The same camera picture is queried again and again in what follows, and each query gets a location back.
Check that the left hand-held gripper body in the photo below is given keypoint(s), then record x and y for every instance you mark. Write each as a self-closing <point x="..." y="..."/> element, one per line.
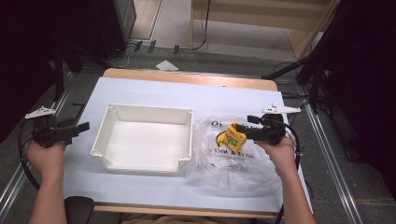
<point x="49" y="133"/>

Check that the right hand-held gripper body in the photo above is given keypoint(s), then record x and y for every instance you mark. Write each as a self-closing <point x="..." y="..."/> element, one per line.
<point x="271" y="132"/>

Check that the yellow toy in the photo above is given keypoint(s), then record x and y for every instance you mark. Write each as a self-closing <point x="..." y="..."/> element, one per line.
<point x="233" y="138"/>

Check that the clear plastic bag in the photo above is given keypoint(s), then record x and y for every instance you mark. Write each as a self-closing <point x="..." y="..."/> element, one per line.
<point x="230" y="168"/>

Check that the person's right hand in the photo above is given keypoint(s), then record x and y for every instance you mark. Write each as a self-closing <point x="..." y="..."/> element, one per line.
<point x="280" y="155"/>

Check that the person's left hand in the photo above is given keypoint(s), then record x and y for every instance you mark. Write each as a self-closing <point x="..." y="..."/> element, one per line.
<point x="46" y="160"/>

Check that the black metal stand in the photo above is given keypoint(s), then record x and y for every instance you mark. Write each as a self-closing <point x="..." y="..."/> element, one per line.
<point x="59" y="71"/>

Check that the white plastic bin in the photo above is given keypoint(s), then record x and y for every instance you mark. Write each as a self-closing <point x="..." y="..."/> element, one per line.
<point x="143" y="140"/>

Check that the black tripod stand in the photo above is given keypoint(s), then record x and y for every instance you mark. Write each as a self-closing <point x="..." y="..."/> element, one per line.
<point x="306" y="74"/>

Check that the black chair seat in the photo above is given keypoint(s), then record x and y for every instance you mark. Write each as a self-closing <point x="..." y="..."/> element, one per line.
<point x="79" y="210"/>

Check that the black curtain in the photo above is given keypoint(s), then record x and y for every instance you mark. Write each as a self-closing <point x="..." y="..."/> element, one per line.
<point x="28" y="56"/>
<point x="364" y="77"/>

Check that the white table cover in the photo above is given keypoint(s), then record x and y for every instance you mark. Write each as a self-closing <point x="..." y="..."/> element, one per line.
<point x="140" y="189"/>

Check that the white paper sheet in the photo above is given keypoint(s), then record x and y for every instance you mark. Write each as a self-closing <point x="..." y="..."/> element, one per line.
<point x="167" y="65"/>

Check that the light wooden shelf unit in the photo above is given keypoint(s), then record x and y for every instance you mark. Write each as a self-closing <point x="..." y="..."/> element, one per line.
<point x="258" y="15"/>

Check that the dark cabinet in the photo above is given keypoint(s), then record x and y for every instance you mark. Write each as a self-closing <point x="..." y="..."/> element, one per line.
<point x="115" y="25"/>

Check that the aluminium floor rail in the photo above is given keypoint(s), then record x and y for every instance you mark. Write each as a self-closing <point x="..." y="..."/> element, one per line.
<point x="18" y="183"/>
<point x="336" y="161"/>

